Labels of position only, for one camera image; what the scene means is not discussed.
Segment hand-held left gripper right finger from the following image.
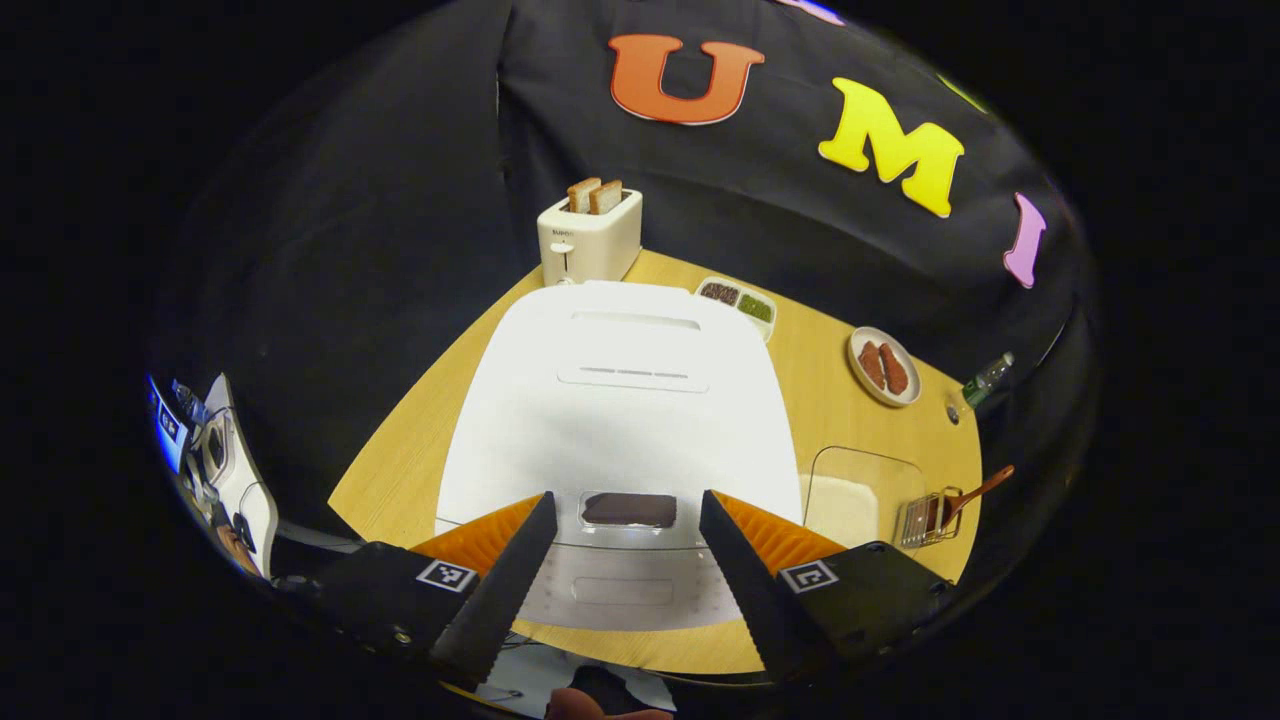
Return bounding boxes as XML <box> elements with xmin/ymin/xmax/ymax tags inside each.
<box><xmin>699</xmin><ymin>489</ymin><xmax>953</xmax><ymax>682</ymax></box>

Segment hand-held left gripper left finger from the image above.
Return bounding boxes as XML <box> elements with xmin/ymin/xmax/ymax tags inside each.
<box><xmin>318</xmin><ymin>489</ymin><xmax>560</xmax><ymax>687</ymax></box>

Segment white rice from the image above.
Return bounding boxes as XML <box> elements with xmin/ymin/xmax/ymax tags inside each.
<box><xmin>804</xmin><ymin>474</ymin><xmax>883</xmax><ymax>550</ymax></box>

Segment wire chopstick holder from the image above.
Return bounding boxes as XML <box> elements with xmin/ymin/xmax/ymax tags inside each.
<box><xmin>899</xmin><ymin>486</ymin><xmax>964</xmax><ymax>549</ymax></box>

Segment white rice cooker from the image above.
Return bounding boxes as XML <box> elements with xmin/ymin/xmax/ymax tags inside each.
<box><xmin>434</xmin><ymin>279</ymin><xmax>807</xmax><ymax>634</ymax></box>

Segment brown wooden spoon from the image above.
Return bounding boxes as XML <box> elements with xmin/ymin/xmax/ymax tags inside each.
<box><xmin>934</xmin><ymin>464</ymin><xmax>1016</xmax><ymax>532</ymax></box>

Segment clear plastic container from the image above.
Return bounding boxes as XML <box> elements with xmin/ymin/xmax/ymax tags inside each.
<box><xmin>799</xmin><ymin>444</ymin><xmax>927</xmax><ymax>552</ymax></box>

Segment round white plate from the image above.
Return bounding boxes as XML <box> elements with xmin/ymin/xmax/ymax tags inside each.
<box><xmin>846</xmin><ymin>325</ymin><xmax>923</xmax><ymax>409</ymax></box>

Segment white divided bean dish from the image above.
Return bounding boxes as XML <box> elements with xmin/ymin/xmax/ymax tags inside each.
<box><xmin>694</xmin><ymin>275</ymin><xmax>779</xmax><ymax>342</ymax></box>

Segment green glass bottle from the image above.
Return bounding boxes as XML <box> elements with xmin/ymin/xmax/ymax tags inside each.
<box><xmin>961</xmin><ymin>351</ymin><xmax>1016</xmax><ymax>410</ymax></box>

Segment white toaster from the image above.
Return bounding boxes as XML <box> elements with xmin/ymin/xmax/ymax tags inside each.
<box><xmin>536</xmin><ymin>188</ymin><xmax>645</xmax><ymax>289</ymax></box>

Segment black backdrop cloth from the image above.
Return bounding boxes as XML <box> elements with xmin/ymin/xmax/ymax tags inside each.
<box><xmin>150</xmin><ymin>0</ymin><xmax>1096</xmax><ymax>541</ymax></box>

